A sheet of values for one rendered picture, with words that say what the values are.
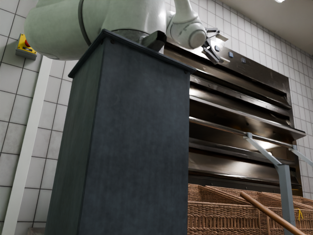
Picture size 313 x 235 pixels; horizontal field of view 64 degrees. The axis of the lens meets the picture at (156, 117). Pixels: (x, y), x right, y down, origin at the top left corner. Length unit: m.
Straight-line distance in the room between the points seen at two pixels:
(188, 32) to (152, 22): 0.42
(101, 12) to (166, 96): 0.25
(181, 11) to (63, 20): 0.49
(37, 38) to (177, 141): 0.46
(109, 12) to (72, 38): 0.12
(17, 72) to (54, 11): 0.84
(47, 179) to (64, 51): 0.83
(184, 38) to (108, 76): 0.60
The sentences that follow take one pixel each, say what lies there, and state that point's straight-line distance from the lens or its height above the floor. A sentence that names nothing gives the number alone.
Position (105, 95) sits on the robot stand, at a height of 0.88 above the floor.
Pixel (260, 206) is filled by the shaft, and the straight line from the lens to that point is 1.42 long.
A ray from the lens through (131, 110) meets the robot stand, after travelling 0.45.
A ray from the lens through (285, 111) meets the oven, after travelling 2.87.
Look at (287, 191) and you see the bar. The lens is 1.49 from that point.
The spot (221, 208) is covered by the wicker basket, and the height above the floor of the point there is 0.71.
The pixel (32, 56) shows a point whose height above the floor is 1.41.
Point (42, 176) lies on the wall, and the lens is 1.41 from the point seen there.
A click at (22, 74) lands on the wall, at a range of 1.52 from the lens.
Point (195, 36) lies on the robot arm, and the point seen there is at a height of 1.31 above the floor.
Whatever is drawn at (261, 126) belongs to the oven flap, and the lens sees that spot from 2.32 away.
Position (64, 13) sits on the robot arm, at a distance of 0.69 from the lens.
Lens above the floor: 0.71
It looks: 19 degrees up
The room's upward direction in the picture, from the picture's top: 4 degrees clockwise
